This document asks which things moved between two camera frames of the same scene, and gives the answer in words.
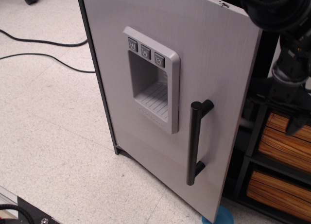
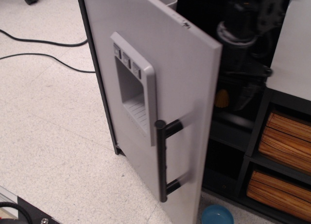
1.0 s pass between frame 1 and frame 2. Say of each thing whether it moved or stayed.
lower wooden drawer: stayed
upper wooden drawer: stayed
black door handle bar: moved
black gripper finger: moved
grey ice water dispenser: moved
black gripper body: moved
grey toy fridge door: moved
